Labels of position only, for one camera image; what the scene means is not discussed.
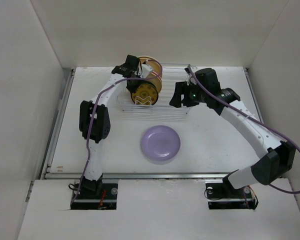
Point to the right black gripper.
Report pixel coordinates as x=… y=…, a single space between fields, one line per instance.
x=175 y=101

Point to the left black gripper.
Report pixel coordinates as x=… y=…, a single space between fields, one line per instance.
x=133 y=89

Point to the yellow plastic plate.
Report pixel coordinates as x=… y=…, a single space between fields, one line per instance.
x=157 y=67
x=158 y=86

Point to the amber patterned small plate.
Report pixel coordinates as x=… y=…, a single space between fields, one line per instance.
x=137 y=99

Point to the purple plastic plate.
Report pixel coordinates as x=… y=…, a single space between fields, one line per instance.
x=160 y=144

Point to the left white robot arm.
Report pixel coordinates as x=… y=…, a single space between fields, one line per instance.
x=94 y=118

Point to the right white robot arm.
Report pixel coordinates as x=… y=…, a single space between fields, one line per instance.
x=276 y=156

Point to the pink plastic plate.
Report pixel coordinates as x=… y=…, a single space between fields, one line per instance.
x=157 y=75

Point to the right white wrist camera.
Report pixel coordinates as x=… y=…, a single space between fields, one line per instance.
x=189 y=80

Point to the white wire dish rack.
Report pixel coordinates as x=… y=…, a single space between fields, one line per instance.
x=161 y=110

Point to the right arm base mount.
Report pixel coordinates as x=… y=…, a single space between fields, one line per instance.
x=219 y=197

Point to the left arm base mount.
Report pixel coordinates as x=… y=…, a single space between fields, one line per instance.
x=104 y=199

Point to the aluminium table frame rail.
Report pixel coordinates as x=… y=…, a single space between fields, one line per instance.
x=210 y=146

